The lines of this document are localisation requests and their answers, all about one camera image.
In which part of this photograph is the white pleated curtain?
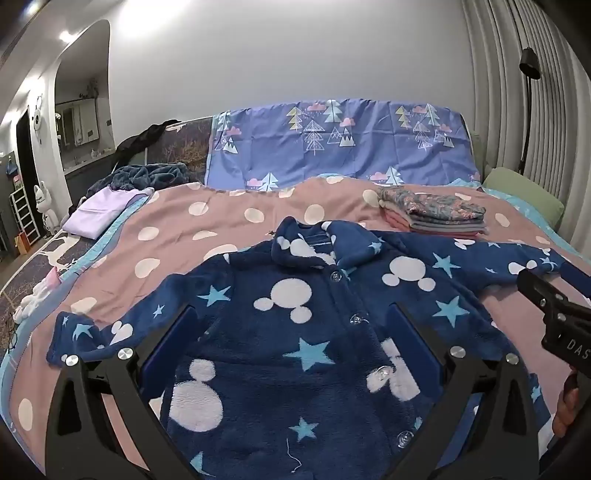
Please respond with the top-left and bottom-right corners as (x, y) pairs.
(462, 0), (591, 287)

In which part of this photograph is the green pillow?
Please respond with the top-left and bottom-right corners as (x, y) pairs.
(482, 167), (565, 232)

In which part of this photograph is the black floor lamp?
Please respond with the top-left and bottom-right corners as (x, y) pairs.
(517, 46), (542, 176)

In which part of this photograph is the navy star-print fleece jacket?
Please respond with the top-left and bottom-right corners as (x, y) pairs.
(46, 216), (591, 480)

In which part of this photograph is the lavender folded cloth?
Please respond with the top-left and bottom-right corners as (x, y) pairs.
(61, 187), (155, 240)

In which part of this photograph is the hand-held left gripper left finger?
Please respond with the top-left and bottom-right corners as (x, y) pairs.
(45, 305), (218, 480)

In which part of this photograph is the white cat figurine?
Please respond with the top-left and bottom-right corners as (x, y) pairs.
(33, 182), (61, 236)

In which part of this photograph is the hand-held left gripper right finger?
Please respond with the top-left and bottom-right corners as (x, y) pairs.
(383, 305), (555, 480)

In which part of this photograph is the grey folded garment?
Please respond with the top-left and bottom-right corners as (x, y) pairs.
(406, 217), (489, 234)

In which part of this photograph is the floral folded garment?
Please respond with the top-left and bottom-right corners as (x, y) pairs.
(378, 185), (486, 223)

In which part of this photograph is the pink and white plush cloth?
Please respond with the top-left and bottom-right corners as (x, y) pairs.
(14, 268), (63, 321)

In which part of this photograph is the white shelf rack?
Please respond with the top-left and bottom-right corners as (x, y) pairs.
(9, 187), (40, 245)

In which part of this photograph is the white bear-shaped wall clock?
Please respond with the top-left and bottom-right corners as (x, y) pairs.
(30, 95), (44, 139)

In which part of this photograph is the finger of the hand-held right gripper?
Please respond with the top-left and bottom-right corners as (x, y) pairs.
(516, 268), (570, 320)

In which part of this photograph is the pink polka-dot blanket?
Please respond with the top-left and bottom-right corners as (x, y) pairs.
(0, 178), (591, 480)

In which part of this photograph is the dark blue-grey fleece blanket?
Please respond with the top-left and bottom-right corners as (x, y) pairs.
(85, 162), (204, 195)

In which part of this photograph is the dark deer-print bedsheet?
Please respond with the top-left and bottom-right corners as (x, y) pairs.
(0, 228), (95, 356)

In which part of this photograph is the person's right hand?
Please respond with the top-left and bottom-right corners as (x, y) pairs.
(553, 371), (583, 438)

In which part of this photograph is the dark branch-print headboard cover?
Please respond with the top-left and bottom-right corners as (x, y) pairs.
(145, 117), (215, 185)

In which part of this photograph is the black garment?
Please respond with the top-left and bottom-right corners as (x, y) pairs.
(113, 121), (178, 167)

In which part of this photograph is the wall mirror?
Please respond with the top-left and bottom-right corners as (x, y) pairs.
(55, 99), (100, 151)

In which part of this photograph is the blue tree-print sheet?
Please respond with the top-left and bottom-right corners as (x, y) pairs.
(203, 98), (483, 192)

